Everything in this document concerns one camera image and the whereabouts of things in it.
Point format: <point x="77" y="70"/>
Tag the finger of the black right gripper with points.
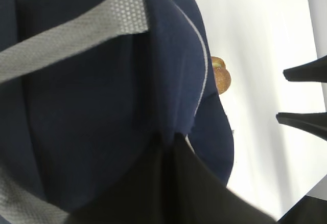
<point x="314" y="123"/>
<point x="314" y="71"/>

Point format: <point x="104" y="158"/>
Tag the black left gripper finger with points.
<point x="168" y="184"/>

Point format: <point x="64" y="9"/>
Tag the brown bread roll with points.
<point x="221" y="74"/>

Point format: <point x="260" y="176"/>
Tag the navy blue lunch bag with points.
<point x="86" y="85"/>

